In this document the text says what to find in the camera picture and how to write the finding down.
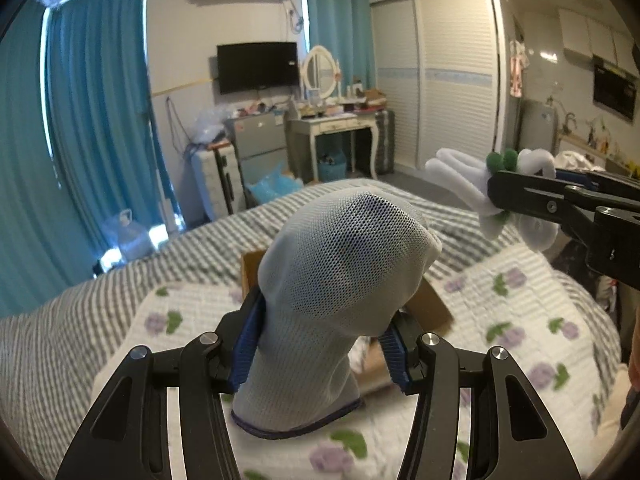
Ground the dark suitcase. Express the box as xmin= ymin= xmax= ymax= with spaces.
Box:
xmin=375 ymin=110 xmax=395 ymax=174

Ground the brown cardboard box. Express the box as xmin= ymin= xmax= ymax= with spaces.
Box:
xmin=240 ymin=249 xmax=454 ymax=396

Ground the teal curtain middle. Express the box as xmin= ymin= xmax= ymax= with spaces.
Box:
xmin=43 ymin=0 xmax=180 ymax=260

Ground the black range hood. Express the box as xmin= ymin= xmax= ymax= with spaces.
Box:
xmin=592 ymin=56 xmax=638 ymax=122

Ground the clear plastic bag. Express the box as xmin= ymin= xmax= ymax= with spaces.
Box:
xmin=191 ymin=106 xmax=232 ymax=144

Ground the floral quilted white blanket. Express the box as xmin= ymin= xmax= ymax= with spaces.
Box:
xmin=92 ymin=242 xmax=624 ymax=480

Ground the white plush with green ring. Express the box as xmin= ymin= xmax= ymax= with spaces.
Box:
xmin=424 ymin=148 xmax=559 ymax=252

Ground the black wall television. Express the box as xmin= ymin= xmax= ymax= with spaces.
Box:
xmin=217 ymin=41 xmax=299 ymax=94

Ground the white clothes pile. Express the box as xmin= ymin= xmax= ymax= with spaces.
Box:
xmin=554 ymin=150 xmax=605 ymax=171

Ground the grey mini fridge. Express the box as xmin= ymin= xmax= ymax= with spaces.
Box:
xmin=224 ymin=112 xmax=290 ymax=184

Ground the teal curtain right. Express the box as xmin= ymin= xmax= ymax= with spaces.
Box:
xmin=307 ymin=0 xmax=375 ymax=88

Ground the blue plastic bag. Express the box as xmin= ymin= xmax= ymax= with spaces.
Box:
xmin=245 ymin=164 xmax=304 ymax=205

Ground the teal curtain left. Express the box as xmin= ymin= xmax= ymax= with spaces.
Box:
xmin=1 ymin=0 xmax=67 ymax=318

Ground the white louvered wardrobe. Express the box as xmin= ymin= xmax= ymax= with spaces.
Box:
xmin=371 ymin=0 xmax=509 ymax=174

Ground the pink hanging garment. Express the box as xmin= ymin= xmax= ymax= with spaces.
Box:
xmin=510 ymin=40 xmax=529 ymax=99

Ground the teal curtain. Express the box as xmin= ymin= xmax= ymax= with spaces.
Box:
xmin=307 ymin=0 xmax=375 ymax=88
xmin=1 ymin=0 xmax=67 ymax=318
xmin=43 ymin=0 xmax=180 ymax=260

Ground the white suitcase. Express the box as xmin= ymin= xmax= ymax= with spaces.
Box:
xmin=191 ymin=141 xmax=246 ymax=222

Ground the clear water jug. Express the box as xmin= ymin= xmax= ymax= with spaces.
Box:
xmin=102 ymin=209 xmax=155 ymax=263

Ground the grey checked bed sheet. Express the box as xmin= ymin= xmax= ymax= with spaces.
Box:
xmin=1 ymin=179 xmax=620 ymax=479

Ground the white dressing table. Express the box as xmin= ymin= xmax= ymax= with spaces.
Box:
xmin=286 ymin=109 xmax=381 ymax=183

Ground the white oval vanity mirror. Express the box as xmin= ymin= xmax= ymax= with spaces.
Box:
xmin=300 ymin=46 xmax=338 ymax=100

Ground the teal storage basket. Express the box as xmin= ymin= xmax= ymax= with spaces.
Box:
xmin=317 ymin=151 xmax=347 ymax=183

